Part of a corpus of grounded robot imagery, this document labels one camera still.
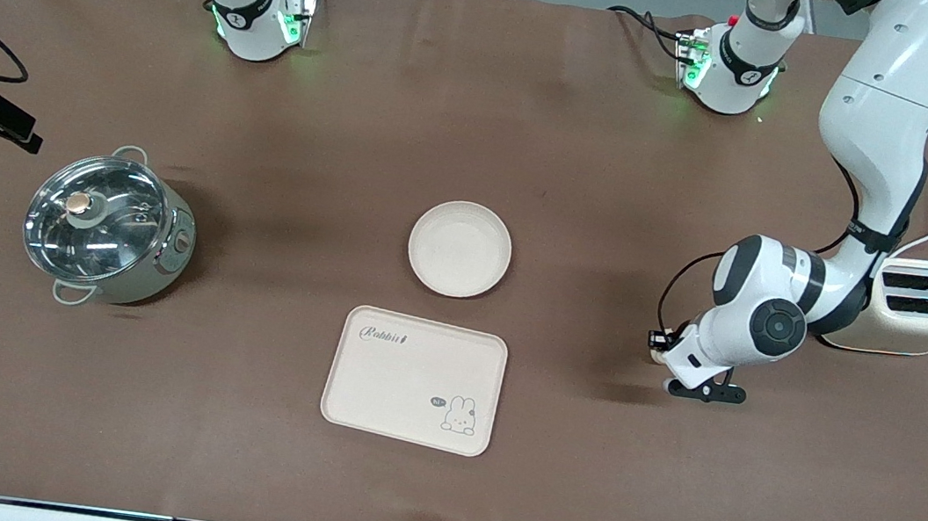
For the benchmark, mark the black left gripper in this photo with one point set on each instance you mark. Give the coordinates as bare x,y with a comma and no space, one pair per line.
660,340

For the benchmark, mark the round beige plate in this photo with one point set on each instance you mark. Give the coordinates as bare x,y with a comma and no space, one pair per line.
459,249

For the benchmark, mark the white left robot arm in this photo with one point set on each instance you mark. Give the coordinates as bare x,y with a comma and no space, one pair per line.
879,126

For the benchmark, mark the glass pot lid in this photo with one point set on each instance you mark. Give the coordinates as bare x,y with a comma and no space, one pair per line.
108,239

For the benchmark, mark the brown table mat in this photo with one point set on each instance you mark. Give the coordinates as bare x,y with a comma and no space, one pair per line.
615,182

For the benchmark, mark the pale green electric cooking pot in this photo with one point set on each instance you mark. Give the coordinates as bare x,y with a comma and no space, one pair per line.
163,263

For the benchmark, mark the beige rabbit print tray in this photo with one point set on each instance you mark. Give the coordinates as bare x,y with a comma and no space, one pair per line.
404,386

